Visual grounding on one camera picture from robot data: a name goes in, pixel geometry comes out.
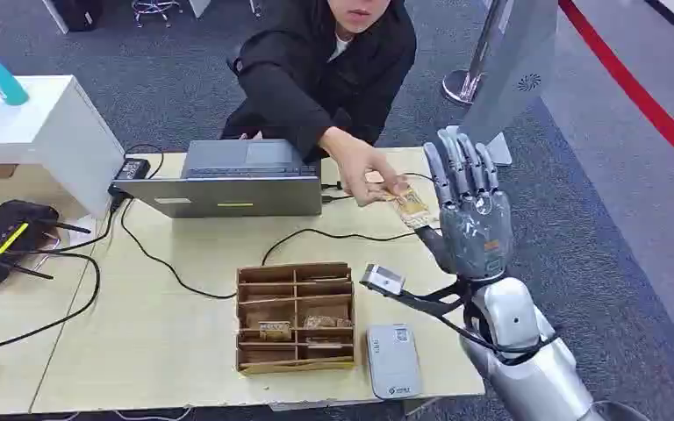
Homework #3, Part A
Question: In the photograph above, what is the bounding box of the person's right hand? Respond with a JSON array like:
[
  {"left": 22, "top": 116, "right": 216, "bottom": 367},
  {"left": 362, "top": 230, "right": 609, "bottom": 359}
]
[{"left": 318, "top": 126, "right": 410, "bottom": 208}]

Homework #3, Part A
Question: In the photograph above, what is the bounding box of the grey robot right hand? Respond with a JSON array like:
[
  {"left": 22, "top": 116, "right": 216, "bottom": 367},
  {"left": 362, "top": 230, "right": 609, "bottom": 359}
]
[{"left": 415, "top": 128, "right": 515, "bottom": 282}]

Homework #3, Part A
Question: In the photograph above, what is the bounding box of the yellowish printed card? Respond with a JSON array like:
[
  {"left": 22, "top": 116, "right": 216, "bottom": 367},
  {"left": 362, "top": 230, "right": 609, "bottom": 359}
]
[{"left": 381, "top": 184, "right": 437, "bottom": 230}]

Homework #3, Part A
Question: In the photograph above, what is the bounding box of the person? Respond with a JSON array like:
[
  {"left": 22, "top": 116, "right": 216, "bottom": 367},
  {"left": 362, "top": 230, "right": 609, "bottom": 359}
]
[{"left": 219, "top": 0, "right": 419, "bottom": 208}]

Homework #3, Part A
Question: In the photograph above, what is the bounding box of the grey laptop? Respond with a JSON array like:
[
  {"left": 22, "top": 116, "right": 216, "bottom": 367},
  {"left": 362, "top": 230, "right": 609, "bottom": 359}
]
[{"left": 112, "top": 139, "right": 324, "bottom": 219}]

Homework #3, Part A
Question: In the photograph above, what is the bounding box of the chrome stanchion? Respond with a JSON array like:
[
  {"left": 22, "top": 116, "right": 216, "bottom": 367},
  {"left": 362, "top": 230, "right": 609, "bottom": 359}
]
[{"left": 440, "top": 0, "right": 510, "bottom": 108}]

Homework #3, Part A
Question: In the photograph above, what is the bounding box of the flat grey card reader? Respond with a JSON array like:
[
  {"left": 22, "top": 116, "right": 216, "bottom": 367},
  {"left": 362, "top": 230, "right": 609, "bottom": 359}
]
[{"left": 365, "top": 323, "right": 423, "bottom": 401}]

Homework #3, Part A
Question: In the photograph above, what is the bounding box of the crumpled brown card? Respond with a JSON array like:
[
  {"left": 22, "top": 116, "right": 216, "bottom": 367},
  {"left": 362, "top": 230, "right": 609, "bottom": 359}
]
[{"left": 303, "top": 315, "right": 354, "bottom": 331}]

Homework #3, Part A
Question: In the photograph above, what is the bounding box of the wooden card box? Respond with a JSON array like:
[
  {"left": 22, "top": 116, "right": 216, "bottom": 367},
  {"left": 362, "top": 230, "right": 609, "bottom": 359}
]
[{"left": 234, "top": 261, "right": 358, "bottom": 376}]

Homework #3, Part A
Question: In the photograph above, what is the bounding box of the brown card with dark print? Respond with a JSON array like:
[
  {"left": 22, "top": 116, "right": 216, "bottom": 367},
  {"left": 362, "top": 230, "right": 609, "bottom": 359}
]
[{"left": 258, "top": 321, "right": 293, "bottom": 343}]

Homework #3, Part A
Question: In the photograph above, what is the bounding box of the black power adapter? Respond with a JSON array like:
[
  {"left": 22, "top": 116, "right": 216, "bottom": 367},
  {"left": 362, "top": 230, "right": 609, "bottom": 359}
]
[{"left": 113, "top": 158, "right": 152, "bottom": 182}]

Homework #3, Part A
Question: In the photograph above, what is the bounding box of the chrome chair base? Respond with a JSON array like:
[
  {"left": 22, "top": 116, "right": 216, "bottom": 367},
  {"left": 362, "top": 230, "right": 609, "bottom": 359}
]
[{"left": 131, "top": 0, "right": 183, "bottom": 29}]

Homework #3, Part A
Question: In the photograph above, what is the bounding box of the white cabinet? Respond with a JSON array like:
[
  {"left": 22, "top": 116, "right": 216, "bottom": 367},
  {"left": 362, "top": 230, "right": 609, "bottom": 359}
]
[{"left": 0, "top": 74, "right": 126, "bottom": 221}]

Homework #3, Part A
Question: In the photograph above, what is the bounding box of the black router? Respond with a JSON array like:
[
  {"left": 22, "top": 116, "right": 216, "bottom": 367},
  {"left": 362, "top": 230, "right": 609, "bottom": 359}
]
[{"left": 0, "top": 199, "right": 92, "bottom": 287}]

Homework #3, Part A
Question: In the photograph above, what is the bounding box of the black cable beside box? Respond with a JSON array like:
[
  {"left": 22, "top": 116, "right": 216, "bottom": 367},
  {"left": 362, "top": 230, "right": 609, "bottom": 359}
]
[{"left": 260, "top": 226, "right": 420, "bottom": 268}]

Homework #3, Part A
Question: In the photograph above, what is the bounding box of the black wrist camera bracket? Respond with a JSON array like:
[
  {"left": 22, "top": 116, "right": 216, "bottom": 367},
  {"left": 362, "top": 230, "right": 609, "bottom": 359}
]
[{"left": 396, "top": 280, "right": 473, "bottom": 319}]

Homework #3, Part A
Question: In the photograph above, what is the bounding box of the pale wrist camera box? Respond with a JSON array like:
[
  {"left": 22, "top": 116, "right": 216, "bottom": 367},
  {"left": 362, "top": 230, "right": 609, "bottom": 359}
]
[{"left": 359, "top": 263, "right": 406, "bottom": 296}]

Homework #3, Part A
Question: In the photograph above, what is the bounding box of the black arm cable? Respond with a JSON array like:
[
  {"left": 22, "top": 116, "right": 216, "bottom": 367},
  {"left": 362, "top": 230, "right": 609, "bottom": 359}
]
[{"left": 424, "top": 293, "right": 562, "bottom": 367}]

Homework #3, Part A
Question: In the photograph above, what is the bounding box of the long black table cable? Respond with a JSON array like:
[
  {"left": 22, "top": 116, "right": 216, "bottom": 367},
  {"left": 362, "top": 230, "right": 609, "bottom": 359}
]
[{"left": 118, "top": 197, "right": 238, "bottom": 301}]

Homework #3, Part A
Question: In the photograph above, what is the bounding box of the black router cable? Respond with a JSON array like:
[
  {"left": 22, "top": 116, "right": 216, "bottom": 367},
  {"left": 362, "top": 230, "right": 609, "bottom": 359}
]
[{"left": 0, "top": 250, "right": 102, "bottom": 355}]

